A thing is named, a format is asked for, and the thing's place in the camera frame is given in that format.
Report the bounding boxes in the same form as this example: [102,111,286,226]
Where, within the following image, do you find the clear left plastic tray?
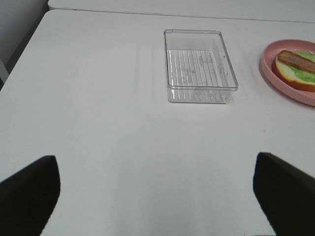
[164,29,239,104]

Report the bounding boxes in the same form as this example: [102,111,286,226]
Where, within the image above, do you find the white bread slice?
[273,55,315,92]

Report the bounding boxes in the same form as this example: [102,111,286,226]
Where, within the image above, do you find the green lettuce leaf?
[289,50,315,83]

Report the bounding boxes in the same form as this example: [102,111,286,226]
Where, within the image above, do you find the bacon strip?
[277,50,315,73]

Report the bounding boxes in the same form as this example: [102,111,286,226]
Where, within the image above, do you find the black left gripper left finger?
[0,155,61,236]

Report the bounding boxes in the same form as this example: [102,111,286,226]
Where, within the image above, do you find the pink round plate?
[260,39,315,106]

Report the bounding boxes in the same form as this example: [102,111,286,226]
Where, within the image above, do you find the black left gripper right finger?
[253,152,315,236]

